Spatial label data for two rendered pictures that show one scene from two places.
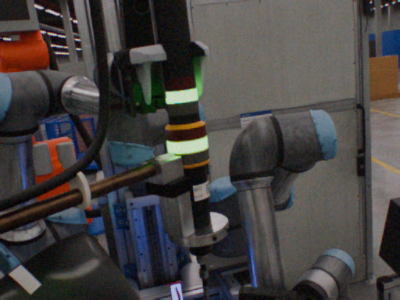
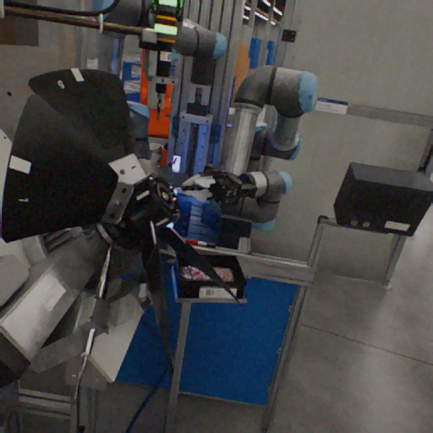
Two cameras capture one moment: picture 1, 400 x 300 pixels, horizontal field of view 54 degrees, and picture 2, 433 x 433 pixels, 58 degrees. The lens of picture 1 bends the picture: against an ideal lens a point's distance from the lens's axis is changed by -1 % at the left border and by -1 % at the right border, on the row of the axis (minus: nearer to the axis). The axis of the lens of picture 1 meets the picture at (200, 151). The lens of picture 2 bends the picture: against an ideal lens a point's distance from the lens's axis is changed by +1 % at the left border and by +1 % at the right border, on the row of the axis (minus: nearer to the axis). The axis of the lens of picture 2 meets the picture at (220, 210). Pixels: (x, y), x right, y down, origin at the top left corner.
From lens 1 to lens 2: 0.55 m
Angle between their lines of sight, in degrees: 16
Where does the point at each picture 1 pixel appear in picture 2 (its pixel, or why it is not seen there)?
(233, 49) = (332, 35)
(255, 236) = (233, 141)
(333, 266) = (272, 175)
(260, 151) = (255, 86)
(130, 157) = not seen: hidden behind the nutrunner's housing
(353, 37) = not seen: outside the picture
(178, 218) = (148, 63)
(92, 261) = (113, 86)
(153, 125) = (183, 38)
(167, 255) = (198, 165)
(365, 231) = (397, 243)
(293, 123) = (286, 73)
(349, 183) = not seen: hidden behind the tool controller
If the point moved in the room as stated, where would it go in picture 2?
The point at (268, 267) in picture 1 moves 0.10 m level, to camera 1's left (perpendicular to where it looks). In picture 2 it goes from (233, 163) to (204, 156)
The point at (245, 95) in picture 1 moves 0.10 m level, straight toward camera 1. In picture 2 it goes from (329, 81) to (326, 82)
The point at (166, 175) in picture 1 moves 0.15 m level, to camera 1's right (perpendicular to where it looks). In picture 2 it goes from (145, 36) to (215, 48)
